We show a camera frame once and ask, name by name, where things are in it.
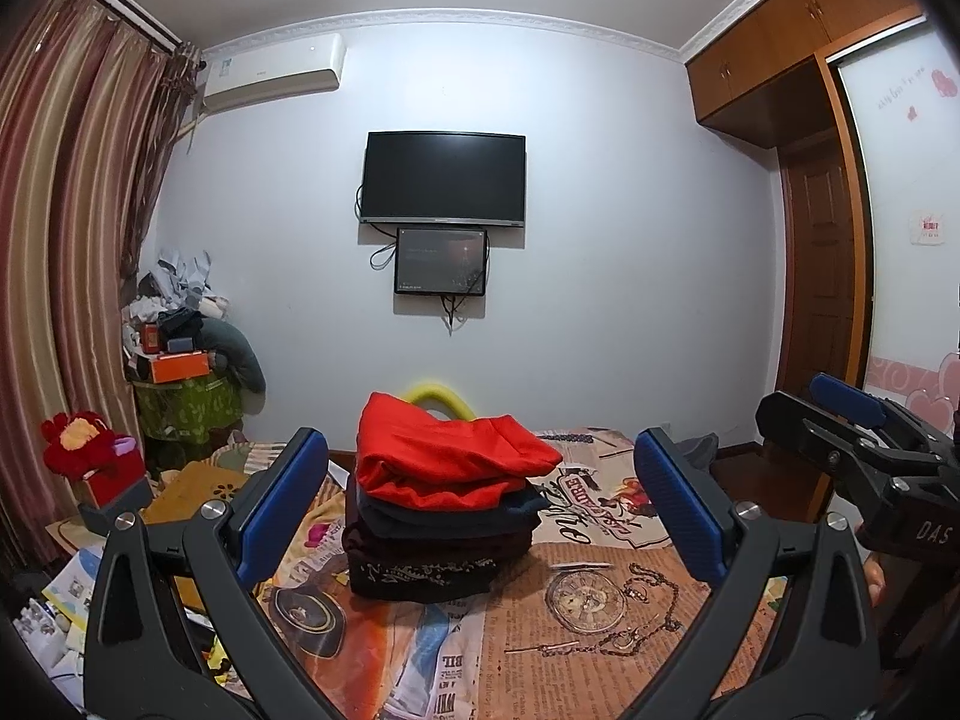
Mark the person's right hand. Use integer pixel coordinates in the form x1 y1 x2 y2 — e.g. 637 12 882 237
862 555 890 612

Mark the black patterned folded garment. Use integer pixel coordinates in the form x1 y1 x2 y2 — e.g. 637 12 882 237
349 551 518 605

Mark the blue folded garment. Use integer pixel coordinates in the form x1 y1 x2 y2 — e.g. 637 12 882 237
356 484 548 541

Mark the green cloth covered stand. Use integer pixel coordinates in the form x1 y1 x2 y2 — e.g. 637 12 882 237
133 377 245 451

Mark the bamboo lap table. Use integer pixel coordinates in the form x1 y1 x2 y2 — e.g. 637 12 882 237
142 461 252 533

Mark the red plush flower toy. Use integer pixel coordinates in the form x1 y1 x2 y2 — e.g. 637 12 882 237
41 411 121 479

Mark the white wardrobe door with hearts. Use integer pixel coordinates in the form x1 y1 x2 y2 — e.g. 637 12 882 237
825 11 960 451

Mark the grey bag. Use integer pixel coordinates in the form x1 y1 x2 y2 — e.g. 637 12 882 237
671 431 721 466

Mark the grey box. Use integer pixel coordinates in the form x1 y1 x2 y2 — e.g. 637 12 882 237
79 487 155 533

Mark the red box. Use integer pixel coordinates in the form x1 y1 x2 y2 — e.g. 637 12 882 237
79 454 145 507

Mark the orange box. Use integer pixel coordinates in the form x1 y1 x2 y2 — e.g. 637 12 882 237
148 350 212 383

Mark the white curtain rail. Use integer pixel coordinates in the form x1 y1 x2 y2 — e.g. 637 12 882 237
64 0 185 46

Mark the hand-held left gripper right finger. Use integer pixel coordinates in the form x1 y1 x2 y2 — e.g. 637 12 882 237
634 427 882 720

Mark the black wall television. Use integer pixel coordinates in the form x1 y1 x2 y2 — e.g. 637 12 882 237
358 130 527 228

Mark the pile of papers and booklets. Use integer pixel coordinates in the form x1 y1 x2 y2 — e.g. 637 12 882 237
15 540 106 691

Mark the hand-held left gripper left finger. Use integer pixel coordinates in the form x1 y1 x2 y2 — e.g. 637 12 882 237
84 427 353 720

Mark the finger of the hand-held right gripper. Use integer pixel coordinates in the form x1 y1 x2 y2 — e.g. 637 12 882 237
755 390 942 500
808 373 960 458

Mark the small black wall monitor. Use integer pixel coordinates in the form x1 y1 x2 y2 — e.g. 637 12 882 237
394 223 490 297

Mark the pile of dark folded clothes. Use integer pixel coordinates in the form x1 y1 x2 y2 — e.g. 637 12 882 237
343 521 537 563

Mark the striped brown curtain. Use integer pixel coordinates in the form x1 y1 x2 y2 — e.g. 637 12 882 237
0 0 200 541

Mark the printed blanket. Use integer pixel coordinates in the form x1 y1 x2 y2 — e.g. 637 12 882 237
142 427 796 720

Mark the wooden overhead cabinet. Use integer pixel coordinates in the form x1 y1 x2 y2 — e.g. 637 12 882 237
685 0 923 149

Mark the yellow foam ring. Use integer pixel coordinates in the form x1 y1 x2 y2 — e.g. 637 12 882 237
403 381 475 422

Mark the brown wooden door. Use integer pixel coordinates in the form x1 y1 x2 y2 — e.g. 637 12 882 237
776 139 863 391

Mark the white air conditioner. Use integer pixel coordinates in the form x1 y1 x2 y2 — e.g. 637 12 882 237
199 34 347 112

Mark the pile of clothes and clutter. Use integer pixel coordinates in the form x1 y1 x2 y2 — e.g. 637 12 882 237
122 247 230 361

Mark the red zip jacket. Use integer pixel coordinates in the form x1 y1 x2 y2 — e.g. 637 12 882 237
355 391 563 511

